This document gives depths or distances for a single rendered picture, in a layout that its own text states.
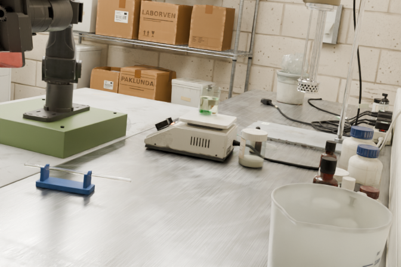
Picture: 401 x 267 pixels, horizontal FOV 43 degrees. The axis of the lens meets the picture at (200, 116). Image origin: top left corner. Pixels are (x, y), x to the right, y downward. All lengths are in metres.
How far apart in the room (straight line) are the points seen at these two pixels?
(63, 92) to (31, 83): 3.33
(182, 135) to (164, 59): 2.71
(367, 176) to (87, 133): 0.60
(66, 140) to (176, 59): 2.77
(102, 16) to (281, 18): 1.23
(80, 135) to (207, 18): 2.30
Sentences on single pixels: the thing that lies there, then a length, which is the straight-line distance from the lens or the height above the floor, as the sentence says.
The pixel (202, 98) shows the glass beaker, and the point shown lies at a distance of 1.22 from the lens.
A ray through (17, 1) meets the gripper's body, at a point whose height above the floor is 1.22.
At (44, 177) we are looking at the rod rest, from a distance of 0.95.
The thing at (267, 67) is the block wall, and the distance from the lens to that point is 3.61.
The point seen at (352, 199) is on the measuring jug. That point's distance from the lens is 0.63.
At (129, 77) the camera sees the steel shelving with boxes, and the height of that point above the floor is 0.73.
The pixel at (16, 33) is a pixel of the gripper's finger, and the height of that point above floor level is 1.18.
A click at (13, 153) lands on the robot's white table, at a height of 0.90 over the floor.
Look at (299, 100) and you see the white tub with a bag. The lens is 2.13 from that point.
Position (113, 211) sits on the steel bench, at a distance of 0.86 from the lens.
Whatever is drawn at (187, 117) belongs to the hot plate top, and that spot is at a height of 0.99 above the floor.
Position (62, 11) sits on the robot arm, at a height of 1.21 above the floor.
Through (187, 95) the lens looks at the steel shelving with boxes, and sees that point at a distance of 3.47.
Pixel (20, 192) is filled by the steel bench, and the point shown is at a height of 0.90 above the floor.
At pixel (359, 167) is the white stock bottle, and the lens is 1.02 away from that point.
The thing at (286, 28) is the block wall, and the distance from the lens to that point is 3.57.
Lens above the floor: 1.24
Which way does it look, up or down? 12 degrees down
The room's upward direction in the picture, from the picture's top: 6 degrees clockwise
